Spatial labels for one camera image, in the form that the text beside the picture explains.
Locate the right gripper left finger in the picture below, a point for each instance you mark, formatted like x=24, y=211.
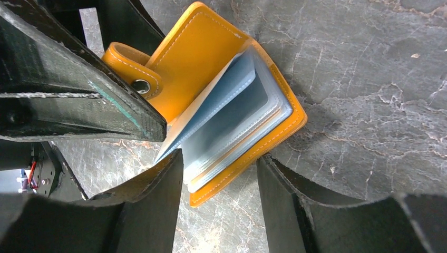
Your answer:
x=140, y=215

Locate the yellow leather card holder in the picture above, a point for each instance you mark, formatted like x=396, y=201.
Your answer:
x=225, y=101

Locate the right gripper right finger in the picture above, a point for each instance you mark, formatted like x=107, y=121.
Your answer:
x=302, y=216

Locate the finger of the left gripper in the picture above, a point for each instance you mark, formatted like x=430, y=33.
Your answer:
x=54, y=87
x=127, y=22

